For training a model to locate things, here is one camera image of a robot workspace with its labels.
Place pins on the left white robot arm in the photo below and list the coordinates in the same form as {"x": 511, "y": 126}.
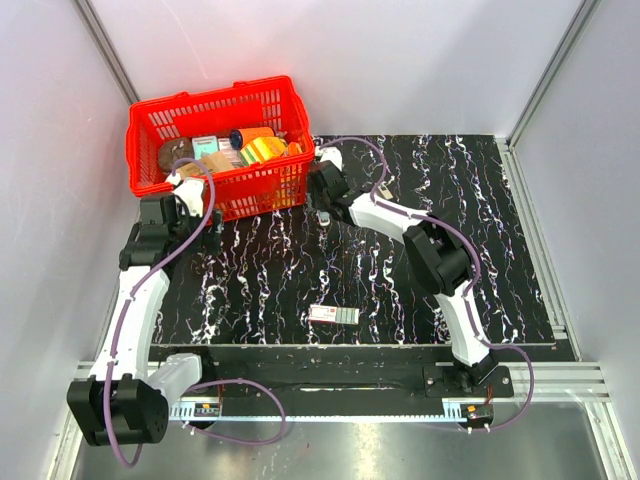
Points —
{"x": 120, "y": 400}

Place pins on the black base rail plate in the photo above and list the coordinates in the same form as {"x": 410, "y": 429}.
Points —
{"x": 419, "y": 370}

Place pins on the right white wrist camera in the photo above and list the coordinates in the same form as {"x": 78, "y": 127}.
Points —
{"x": 331, "y": 154}

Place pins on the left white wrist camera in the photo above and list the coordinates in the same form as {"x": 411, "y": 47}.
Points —
{"x": 190, "y": 191}

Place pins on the yellow green snack pack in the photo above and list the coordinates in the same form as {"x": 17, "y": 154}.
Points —
{"x": 262, "y": 150}

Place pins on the white slotted cable duct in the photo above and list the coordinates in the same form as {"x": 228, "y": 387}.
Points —
{"x": 323, "y": 406}

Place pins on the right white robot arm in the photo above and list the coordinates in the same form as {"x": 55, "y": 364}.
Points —
{"x": 441, "y": 259}

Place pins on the red white staple box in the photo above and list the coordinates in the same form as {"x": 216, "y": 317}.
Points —
{"x": 334, "y": 315}

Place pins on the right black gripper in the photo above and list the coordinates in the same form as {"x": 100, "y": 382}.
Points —
{"x": 314, "y": 197}

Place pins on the teal small box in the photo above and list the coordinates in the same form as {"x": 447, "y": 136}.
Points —
{"x": 204, "y": 146}

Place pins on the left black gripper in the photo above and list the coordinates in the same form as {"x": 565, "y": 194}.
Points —
{"x": 210, "y": 240}

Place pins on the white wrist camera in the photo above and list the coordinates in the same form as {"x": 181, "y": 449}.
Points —
{"x": 190, "y": 191}
{"x": 331, "y": 154}

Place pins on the brown cardboard box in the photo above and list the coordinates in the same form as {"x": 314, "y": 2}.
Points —
{"x": 213, "y": 163}

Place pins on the orange blue cylinder can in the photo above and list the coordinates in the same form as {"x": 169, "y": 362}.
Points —
{"x": 240, "y": 137}

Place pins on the red plastic shopping basket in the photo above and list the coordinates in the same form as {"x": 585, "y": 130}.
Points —
{"x": 270, "y": 102}

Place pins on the brown round cookie pack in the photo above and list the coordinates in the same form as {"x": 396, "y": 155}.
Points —
{"x": 172, "y": 151}

